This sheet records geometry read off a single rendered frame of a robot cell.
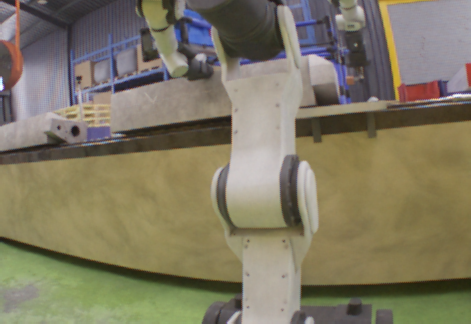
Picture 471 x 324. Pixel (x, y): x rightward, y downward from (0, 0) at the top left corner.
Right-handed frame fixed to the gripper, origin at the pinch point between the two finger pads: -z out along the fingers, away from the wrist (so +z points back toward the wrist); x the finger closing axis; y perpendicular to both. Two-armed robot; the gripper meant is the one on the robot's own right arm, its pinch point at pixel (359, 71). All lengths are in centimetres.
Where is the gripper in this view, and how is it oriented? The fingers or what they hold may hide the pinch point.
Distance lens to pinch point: 147.6
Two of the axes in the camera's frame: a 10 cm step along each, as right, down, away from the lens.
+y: -3.1, 5.0, -8.1
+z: -2.8, -8.6, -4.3
